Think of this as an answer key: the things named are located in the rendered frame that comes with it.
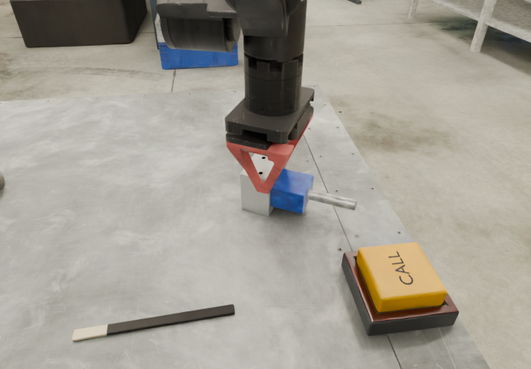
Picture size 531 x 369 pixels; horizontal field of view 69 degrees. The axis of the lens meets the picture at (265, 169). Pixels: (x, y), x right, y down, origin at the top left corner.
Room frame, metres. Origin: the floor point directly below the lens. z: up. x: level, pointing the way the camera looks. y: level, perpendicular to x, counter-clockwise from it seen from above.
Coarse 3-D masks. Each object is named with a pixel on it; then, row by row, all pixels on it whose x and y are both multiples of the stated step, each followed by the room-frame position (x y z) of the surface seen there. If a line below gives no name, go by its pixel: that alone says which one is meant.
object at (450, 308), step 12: (348, 252) 0.26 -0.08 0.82; (348, 264) 0.25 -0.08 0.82; (360, 276) 0.24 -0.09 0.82; (360, 288) 0.22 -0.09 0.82; (444, 300) 0.21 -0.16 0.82; (372, 312) 0.20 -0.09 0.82; (396, 312) 0.20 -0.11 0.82; (408, 312) 0.20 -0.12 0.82; (420, 312) 0.20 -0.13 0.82; (432, 312) 0.20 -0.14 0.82; (444, 312) 0.20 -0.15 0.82
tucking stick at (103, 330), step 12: (180, 312) 0.21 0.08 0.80; (192, 312) 0.21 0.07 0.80; (204, 312) 0.21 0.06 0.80; (216, 312) 0.21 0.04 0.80; (228, 312) 0.21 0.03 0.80; (108, 324) 0.20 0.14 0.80; (120, 324) 0.20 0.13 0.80; (132, 324) 0.20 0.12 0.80; (144, 324) 0.20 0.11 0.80; (156, 324) 0.20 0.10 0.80; (168, 324) 0.20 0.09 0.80; (84, 336) 0.19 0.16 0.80; (96, 336) 0.19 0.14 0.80
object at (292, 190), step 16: (256, 160) 0.38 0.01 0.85; (240, 176) 0.35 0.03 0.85; (288, 176) 0.36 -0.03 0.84; (304, 176) 0.36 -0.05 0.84; (256, 192) 0.35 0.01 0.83; (272, 192) 0.34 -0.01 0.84; (288, 192) 0.34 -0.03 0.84; (304, 192) 0.34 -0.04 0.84; (320, 192) 0.35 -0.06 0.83; (256, 208) 0.35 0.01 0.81; (272, 208) 0.35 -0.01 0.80; (288, 208) 0.33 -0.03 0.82; (304, 208) 0.33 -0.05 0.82; (352, 208) 0.32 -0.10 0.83
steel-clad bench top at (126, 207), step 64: (0, 128) 0.55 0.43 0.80; (64, 128) 0.55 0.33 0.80; (128, 128) 0.55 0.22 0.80; (192, 128) 0.55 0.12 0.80; (320, 128) 0.55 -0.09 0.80; (0, 192) 0.39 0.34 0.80; (64, 192) 0.39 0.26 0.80; (128, 192) 0.39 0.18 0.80; (192, 192) 0.39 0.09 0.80; (0, 256) 0.28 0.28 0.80; (64, 256) 0.28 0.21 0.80; (128, 256) 0.28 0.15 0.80; (192, 256) 0.28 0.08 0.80; (256, 256) 0.28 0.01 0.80; (320, 256) 0.28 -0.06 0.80; (0, 320) 0.20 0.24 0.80; (64, 320) 0.20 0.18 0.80; (128, 320) 0.20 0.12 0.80; (256, 320) 0.20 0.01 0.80; (320, 320) 0.20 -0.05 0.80
